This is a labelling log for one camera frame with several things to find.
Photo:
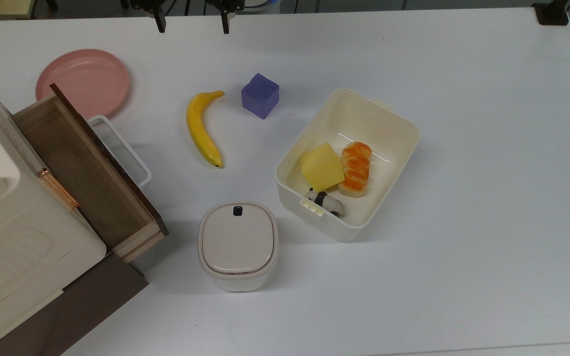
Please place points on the orange toy bread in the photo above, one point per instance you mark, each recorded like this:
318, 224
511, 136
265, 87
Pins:
356, 169

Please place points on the yellow banana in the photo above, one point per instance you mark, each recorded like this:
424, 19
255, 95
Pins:
200, 129

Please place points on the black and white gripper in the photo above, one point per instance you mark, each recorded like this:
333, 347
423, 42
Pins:
223, 4

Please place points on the pink plate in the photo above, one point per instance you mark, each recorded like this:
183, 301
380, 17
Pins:
83, 80

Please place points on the brown base board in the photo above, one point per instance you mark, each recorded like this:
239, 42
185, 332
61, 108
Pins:
74, 309

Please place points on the small panda figure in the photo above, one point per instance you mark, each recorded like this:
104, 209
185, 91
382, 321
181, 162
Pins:
327, 201

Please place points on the white lidded bin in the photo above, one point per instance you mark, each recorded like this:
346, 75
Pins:
238, 244

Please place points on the black table clamp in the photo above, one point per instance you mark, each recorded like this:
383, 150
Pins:
552, 12

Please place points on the wooden drawer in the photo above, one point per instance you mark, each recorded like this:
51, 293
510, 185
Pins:
84, 170

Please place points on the cream toy kitchen cabinet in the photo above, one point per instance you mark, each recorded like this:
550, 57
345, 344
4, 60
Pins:
13, 237

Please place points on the yellow cube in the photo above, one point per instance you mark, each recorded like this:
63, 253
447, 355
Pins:
321, 167

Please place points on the cream plastic box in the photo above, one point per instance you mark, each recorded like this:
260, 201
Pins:
359, 123

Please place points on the purple cube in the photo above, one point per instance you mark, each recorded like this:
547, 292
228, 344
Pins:
260, 96

